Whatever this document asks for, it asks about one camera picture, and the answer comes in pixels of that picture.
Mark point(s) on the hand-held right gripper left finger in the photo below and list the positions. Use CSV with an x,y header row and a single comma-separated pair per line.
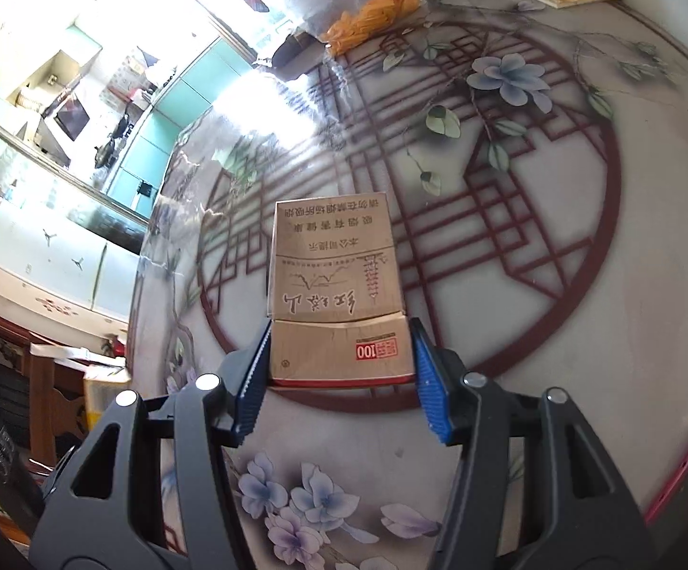
x,y
255,389

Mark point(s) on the clear bag of orange snacks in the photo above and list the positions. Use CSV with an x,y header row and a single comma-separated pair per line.
x,y
373,12

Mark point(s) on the black wok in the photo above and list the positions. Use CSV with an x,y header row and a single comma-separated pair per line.
x,y
104,152

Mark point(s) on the dark brown snack packet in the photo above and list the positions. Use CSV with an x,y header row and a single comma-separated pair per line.
x,y
290,53

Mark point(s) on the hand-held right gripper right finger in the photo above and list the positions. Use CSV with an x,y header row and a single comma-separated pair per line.
x,y
434,389

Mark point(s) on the teal kitchen base cabinets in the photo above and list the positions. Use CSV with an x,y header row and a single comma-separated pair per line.
x,y
166,124

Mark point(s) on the brown cigarette box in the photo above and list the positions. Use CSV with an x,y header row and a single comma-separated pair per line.
x,y
332,285

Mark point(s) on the black range hood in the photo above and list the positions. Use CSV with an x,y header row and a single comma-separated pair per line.
x,y
71,119

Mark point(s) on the white refrigerator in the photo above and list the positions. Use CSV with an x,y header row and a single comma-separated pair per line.
x,y
53,267

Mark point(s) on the carved wooden chair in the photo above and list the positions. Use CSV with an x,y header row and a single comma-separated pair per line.
x,y
53,395

